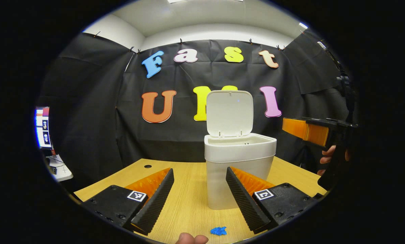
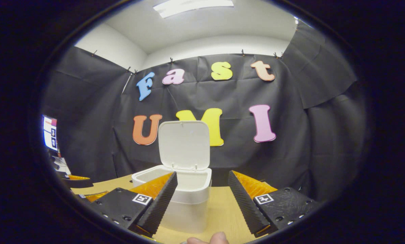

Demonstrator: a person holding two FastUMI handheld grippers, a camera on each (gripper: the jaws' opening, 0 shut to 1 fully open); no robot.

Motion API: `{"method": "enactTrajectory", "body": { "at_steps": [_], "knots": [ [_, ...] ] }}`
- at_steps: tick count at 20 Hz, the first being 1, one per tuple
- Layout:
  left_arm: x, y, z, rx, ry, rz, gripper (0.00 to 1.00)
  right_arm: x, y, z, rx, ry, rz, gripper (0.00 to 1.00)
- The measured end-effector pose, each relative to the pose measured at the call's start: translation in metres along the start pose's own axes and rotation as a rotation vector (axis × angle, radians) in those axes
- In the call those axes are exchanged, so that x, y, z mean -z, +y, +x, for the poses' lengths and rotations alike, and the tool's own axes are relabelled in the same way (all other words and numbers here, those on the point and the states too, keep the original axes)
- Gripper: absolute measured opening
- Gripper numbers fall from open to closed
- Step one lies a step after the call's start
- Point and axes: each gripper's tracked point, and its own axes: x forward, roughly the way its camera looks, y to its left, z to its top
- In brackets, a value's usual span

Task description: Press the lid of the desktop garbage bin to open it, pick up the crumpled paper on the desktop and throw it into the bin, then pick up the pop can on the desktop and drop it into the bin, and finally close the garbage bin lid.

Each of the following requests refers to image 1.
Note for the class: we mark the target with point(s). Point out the computer monitor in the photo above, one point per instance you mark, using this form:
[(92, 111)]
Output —
[(43, 127)]

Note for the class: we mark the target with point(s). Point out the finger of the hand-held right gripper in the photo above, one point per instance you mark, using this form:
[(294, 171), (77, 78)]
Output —
[(304, 130)]

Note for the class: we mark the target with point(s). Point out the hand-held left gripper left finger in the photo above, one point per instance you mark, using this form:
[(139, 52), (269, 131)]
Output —
[(156, 203)]

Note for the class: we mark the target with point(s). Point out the blue paper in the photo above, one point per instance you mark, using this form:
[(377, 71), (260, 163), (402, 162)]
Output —
[(218, 231)]

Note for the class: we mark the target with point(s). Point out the wooden desktop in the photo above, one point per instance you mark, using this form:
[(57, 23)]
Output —
[(189, 189)]

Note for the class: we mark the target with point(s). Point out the black backdrop cloth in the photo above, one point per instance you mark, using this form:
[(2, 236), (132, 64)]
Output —
[(175, 78)]

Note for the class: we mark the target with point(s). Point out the white desktop garbage bin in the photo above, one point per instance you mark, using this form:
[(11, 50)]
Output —
[(236, 152)]

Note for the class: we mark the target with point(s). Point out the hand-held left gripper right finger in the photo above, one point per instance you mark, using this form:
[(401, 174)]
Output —
[(243, 203)]

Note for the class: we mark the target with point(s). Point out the black stand pole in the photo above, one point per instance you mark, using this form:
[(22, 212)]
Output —
[(345, 84)]

